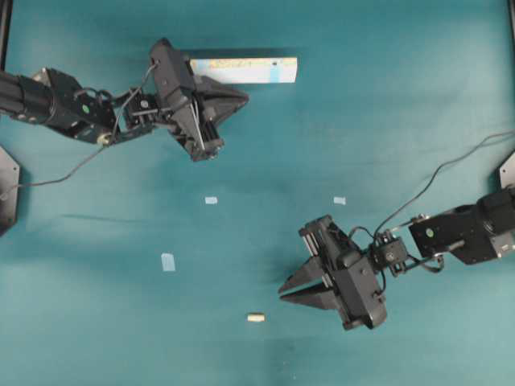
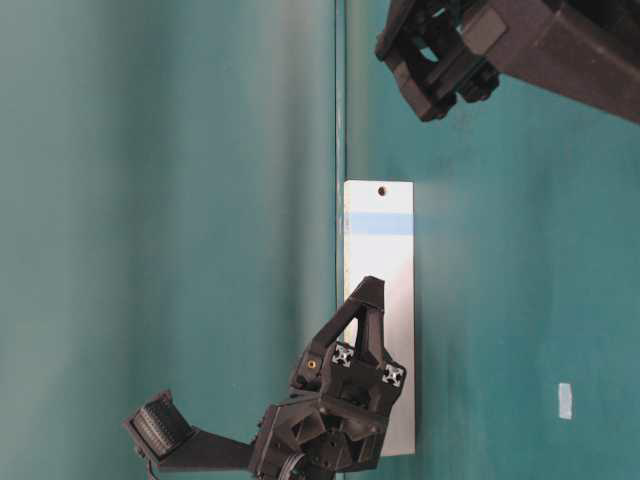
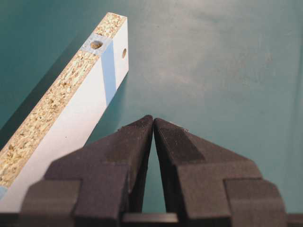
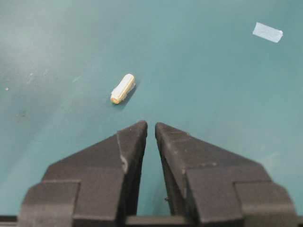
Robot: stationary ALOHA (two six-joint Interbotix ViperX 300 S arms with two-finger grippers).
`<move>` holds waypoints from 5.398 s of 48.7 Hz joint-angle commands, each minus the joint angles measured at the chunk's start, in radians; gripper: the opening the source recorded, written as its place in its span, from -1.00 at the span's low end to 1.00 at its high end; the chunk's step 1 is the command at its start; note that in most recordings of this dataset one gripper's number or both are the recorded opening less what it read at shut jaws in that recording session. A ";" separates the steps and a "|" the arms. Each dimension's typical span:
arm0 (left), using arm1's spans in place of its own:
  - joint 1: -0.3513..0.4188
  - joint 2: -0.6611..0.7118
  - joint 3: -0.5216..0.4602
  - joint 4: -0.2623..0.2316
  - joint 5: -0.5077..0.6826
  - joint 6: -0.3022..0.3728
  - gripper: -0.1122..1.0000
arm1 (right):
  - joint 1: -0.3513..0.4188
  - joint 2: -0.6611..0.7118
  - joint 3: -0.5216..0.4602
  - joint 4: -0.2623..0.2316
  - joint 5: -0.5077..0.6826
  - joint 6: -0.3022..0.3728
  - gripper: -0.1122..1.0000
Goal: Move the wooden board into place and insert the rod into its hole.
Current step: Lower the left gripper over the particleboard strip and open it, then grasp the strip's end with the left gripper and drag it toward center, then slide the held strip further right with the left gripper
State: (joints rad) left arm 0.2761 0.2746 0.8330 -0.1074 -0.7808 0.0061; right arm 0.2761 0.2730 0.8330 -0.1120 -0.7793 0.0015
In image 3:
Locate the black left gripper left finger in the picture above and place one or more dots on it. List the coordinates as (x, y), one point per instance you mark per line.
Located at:
(95, 185)

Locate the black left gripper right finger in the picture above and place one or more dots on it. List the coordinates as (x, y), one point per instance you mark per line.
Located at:
(210, 186)

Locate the white chipboard wooden board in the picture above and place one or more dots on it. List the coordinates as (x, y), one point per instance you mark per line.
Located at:
(65, 116)

